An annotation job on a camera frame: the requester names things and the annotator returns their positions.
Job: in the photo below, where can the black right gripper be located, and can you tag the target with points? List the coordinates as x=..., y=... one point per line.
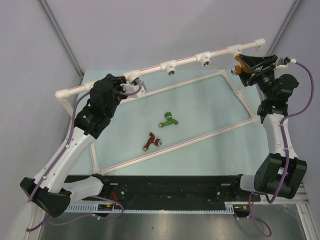
x=254, y=62

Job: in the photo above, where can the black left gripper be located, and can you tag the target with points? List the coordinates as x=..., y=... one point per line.
x=117, y=81

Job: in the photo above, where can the yellow water faucet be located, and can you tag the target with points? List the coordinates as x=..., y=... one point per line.
x=241, y=68

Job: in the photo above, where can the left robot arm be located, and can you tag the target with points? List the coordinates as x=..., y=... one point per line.
x=48, y=189

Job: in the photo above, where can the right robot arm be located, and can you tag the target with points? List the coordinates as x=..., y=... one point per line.
x=282, y=172

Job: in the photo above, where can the green water faucet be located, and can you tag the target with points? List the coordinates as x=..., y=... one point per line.
x=169, y=120

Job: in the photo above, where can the dark red water faucet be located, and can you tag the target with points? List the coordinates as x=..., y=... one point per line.
x=152, y=140

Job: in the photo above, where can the light blue table mat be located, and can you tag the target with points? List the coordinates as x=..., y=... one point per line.
x=200, y=108

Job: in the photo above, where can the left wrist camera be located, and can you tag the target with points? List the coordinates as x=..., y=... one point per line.
x=134, y=90

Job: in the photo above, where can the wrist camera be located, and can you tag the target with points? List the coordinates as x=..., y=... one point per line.
x=283, y=62
x=134, y=90

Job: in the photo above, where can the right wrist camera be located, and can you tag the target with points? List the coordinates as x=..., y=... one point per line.
x=283, y=62

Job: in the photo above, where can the aluminium frame post right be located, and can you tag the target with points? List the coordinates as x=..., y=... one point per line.
x=275, y=22

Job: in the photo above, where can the aluminium frame post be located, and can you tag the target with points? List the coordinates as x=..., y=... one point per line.
x=49, y=15
x=275, y=22

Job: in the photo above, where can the aluminium frame post left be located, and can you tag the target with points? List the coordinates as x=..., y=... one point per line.
x=49, y=15

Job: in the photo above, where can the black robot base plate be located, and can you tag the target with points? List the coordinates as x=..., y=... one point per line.
x=175, y=193

